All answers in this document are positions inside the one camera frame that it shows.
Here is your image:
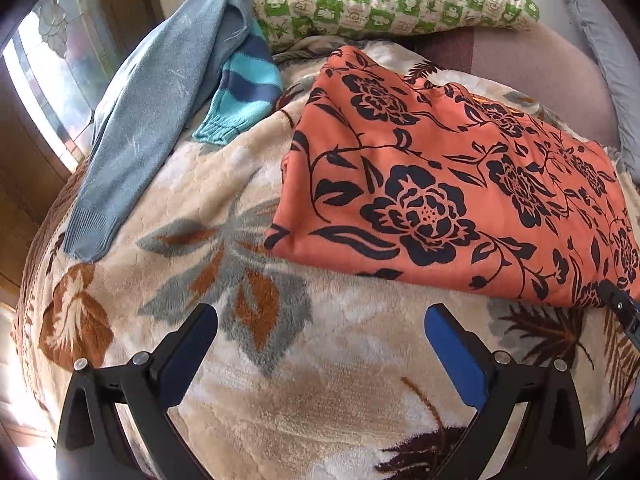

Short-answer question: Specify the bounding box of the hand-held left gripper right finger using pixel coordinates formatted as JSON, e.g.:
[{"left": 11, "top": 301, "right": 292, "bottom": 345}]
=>
[{"left": 424, "top": 303, "right": 591, "bottom": 480}]

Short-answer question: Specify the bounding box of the pink bed sheet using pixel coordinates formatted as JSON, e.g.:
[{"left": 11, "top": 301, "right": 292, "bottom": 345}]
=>
[{"left": 415, "top": 19, "right": 627, "bottom": 147}]

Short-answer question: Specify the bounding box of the floral fleece blanket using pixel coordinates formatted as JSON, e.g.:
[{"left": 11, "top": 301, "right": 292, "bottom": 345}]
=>
[{"left": 10, "top": 35, "right": 640, "bottom": 480}]

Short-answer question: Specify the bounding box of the wooden door with stained glass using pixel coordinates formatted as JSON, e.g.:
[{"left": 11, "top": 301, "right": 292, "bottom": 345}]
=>
[{"left": 0, "top": 0, "right": 167, "bottom": 321}]

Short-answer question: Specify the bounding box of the teal striped knit sweater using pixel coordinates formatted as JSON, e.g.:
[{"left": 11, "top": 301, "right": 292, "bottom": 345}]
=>
[{"left": 192, "top": 15, "right": 284, "bottom": 147}]

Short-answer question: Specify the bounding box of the orange floral shirt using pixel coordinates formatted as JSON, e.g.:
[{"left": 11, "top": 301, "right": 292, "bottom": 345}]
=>
[{"left": 264, "top": 46, "right": 640, "bottom": 310}]

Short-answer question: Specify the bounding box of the green checked pillow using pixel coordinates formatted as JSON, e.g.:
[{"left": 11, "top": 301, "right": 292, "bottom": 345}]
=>
[{"left": 252, "top": 0, "right": 542, "bottom": 54}]

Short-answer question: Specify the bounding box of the grey blue pillow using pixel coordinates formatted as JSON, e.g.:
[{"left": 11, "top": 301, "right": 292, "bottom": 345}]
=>
[{"left": 555, "top": 0, "right": 640, "bottom": 182}]

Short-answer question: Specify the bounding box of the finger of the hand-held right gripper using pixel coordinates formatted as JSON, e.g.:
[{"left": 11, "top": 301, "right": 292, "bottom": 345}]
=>
[{"left": 598, "top": 280, "right": 640, "bottom": 352}]

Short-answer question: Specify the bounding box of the light blue sweater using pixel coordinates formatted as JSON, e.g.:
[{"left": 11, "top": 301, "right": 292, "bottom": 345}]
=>
[{"left": 64, "top": 0, "right": 262, "bottom": 264}]

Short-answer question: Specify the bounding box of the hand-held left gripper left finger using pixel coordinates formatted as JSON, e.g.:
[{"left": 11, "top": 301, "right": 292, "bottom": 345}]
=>
[{"left": 55, "top": 304, "right": 219, "bottom": 480}]

